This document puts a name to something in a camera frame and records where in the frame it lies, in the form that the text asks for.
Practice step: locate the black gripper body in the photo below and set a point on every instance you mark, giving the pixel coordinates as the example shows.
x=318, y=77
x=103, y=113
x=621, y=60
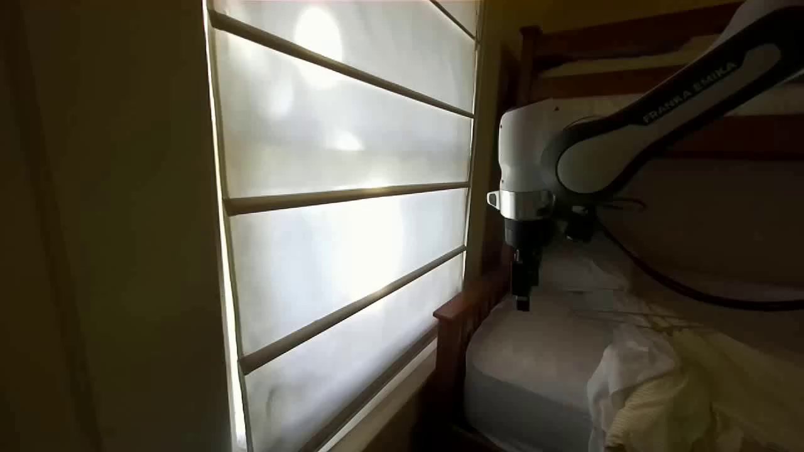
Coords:
x=529, y=236

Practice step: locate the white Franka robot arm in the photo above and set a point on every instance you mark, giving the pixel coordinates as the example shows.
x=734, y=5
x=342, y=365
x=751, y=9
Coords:
x=603, y=147

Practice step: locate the white pillow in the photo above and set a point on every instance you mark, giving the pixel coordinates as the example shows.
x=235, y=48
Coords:
x=587, y=272

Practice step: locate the mattress with white sheet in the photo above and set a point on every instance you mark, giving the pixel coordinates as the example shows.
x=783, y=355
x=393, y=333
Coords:
x=537, y=359

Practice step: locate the white roman window blind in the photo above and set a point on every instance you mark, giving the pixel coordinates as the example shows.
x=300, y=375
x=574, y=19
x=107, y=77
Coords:
x=342, y=208

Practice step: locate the crumpled cream blanket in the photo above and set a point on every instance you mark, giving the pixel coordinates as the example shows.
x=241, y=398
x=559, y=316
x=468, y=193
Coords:
x=704, y=393

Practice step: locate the dark wooden bunk bed frame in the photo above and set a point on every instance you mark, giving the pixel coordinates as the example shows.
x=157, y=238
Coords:
x=468, y=316

